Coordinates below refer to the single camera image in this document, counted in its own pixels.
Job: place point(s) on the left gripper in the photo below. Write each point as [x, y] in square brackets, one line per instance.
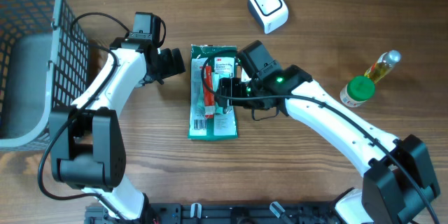
[169, 66]

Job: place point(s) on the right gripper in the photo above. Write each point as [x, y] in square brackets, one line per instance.
[235, 83]

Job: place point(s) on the red sachet packet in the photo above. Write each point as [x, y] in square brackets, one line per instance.
[209, 102]

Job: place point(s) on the green 3M gloves package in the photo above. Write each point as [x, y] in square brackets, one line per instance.
[222, 60]

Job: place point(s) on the green lid white jar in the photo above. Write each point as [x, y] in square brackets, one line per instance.
[357, 91]

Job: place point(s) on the yellow liquid clear bottle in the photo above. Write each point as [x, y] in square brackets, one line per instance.
[383, 66]

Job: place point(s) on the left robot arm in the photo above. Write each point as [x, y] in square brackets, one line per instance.
[86, 146]

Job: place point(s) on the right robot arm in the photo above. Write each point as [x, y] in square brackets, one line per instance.
[399, 179]

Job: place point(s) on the white barcode scanner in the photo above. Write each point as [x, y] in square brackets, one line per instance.
[269, 14]

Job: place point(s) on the pale green wipes packet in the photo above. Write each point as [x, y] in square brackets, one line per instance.
[215, 81]

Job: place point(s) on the grey plastic mesh basket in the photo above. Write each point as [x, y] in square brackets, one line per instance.
[41, 68]

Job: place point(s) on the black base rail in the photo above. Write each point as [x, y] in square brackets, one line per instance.
[302, 213]

